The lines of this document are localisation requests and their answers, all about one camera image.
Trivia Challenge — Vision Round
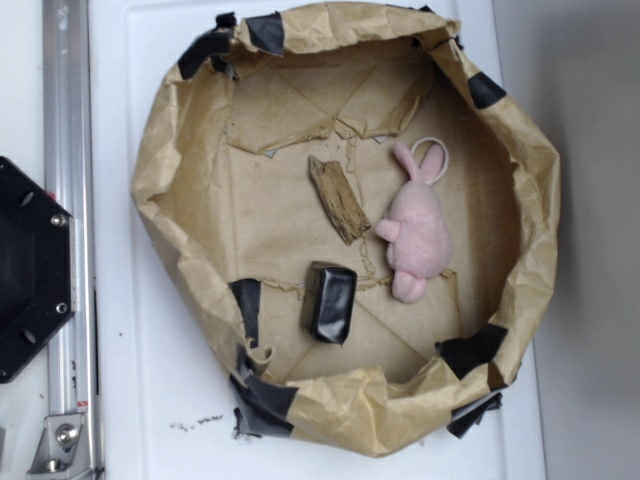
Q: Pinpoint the black tape-wrapped block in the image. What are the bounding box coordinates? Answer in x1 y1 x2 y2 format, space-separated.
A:
301 261 357 345

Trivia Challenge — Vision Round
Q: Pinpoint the brown wood chip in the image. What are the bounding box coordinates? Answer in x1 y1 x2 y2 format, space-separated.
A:
308 155 371 245

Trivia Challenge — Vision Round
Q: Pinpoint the metal corner bracket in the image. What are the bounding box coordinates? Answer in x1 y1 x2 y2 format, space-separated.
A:
26 413 90 479

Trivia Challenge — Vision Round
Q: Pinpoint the pink plush bunny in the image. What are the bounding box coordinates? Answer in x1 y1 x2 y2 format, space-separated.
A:
375 137 452 304

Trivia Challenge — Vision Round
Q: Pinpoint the brown paper-lined bin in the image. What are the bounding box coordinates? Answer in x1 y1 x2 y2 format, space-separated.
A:
132 2 560 457

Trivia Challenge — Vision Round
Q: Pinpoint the aluminium extrusion rail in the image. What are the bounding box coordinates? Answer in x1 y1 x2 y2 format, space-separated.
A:
42 1 104 479

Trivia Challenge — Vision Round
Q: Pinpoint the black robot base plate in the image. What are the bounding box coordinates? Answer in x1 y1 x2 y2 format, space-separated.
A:
0 157 74 384

